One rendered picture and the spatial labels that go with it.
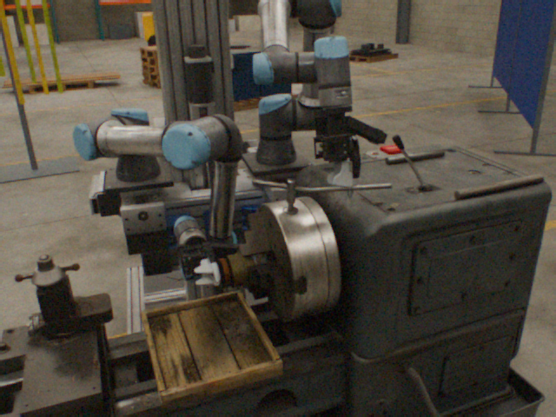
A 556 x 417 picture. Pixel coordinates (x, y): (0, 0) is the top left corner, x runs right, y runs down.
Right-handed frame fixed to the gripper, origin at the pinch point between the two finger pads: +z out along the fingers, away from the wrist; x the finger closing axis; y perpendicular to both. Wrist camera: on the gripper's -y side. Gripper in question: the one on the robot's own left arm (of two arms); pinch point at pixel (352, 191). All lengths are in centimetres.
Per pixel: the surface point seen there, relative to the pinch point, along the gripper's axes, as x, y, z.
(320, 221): -5.2, 6.7, 6.8
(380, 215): 5.5, -3.8, 5.4
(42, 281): -19, 73, 12
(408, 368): 0, -12, 50
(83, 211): -363, 74, 47
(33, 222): -356, 115, 49
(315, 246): -1.7, 10.0, 11.8
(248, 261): -14.1, 23.6, 15.7
